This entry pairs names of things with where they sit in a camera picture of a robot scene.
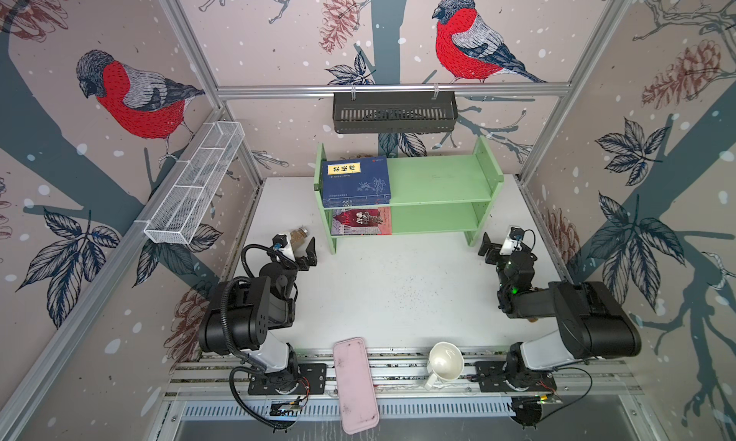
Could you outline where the red pink Hamlet book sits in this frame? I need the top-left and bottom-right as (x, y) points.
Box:
(331, 207), (392, 237)

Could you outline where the blue book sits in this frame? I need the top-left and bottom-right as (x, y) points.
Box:
(320, 156), (392, 208)

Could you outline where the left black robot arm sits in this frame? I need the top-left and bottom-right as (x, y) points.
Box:
(197, 234), (327, 433)

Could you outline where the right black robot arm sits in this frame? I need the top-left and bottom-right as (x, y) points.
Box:
(475, 235), (642, 392)

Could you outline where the glass spice jar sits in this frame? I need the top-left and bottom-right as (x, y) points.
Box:
(289, 226), (310, 251)

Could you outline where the green wooden two-tier shelf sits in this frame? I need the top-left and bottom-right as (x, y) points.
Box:
(314, 138), (504, 254)

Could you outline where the white ceramic mug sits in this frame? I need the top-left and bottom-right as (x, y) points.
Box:
(424, 341), (465, 390)

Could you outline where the dark grey hanging basket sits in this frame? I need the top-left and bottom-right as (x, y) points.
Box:
(333, 91), (458, 134)

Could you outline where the pink pencil case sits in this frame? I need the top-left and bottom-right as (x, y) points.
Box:
(333, 337), (380, 435)

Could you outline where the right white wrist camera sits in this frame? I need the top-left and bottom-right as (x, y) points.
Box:
(499, 225), (525, 256)

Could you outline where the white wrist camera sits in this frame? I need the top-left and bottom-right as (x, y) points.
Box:
(499, 225), (525, 256)
(271, 233), (294, 260)

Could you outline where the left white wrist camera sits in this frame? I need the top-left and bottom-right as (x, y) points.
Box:
(271, 233), (294, 260)

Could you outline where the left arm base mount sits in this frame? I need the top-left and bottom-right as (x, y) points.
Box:
(247, 364), (327, 396)

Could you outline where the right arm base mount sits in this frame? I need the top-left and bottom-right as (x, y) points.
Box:
(471, 360), (557, 393)

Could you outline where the white wire mesh basket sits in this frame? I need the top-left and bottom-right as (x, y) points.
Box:
(144, 121), (245, 245)

